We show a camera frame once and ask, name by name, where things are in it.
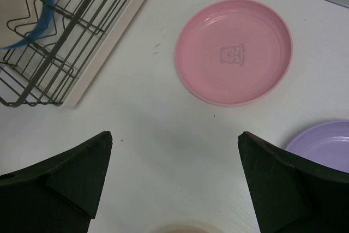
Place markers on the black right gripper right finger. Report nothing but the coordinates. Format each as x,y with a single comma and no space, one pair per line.
290,193

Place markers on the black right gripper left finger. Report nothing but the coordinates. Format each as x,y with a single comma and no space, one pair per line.
59,194

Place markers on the purple plastic plate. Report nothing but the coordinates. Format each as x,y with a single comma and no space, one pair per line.
325,144

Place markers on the blue plastic plate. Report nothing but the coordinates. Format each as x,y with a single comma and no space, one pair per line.
43,23

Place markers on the yellow plastic plate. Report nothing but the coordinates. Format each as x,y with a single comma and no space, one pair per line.
180,229

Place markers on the pink plastic plate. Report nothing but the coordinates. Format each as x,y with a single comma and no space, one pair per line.
233,52

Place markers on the grey wire dish rack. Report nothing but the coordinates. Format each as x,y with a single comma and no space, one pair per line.
29,73

